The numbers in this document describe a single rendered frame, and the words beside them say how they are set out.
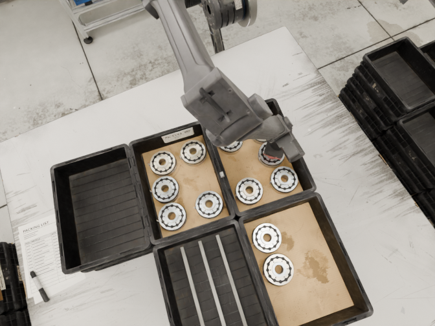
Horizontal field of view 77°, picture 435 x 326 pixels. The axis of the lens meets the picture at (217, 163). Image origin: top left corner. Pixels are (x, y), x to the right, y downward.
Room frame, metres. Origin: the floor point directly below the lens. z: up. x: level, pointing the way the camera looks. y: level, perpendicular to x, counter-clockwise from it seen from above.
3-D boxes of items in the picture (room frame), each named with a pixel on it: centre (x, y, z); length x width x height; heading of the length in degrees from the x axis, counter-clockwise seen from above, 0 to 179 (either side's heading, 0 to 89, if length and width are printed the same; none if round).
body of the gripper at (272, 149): (0.37, -0.22, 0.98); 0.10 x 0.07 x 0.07; 154
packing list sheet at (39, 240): (0.11, 0.74, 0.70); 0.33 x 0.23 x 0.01; 19
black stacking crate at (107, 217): (0.23, 0.44, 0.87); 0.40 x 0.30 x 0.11; 11
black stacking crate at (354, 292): (-0.04, -0.23, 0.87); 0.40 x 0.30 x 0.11; 11
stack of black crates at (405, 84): (0.85, -1.09, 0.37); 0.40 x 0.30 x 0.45; 19
